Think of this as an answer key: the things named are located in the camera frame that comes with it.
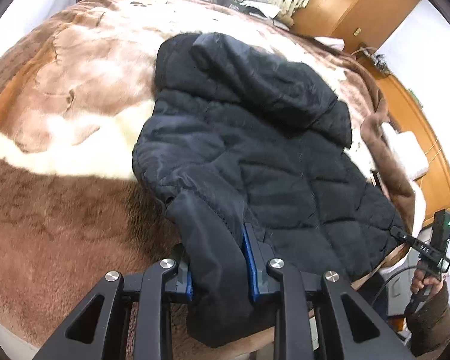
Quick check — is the black puffer hooded jacket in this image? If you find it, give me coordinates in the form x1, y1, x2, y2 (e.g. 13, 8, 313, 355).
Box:
132, 33, 403, 347

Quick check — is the person brown sleeve forearm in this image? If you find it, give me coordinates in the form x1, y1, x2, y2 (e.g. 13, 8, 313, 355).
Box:
406, 283, 450, 359

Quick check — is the person right hand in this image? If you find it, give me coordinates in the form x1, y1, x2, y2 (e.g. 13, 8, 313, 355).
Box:
410, 260, 444, 297

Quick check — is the black smartphone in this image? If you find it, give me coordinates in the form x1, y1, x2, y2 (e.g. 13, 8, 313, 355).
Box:
370, 171, 385, 194

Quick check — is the brown plush dog blanket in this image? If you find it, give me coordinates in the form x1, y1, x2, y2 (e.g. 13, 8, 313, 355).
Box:
0, 0, 415, 359

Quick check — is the pink white cloth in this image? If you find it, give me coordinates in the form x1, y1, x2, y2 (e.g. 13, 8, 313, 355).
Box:
314, 37, 345, 51

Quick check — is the wooden wardrobe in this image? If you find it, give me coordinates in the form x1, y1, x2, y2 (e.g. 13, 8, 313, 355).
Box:
291, 0, 421, 54

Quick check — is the brown teddy bear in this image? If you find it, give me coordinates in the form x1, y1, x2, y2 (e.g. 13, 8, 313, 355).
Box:
275, 12, 294, 28

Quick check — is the black box with papers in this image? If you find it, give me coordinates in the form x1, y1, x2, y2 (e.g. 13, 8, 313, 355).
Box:
212, 0, 281, 20

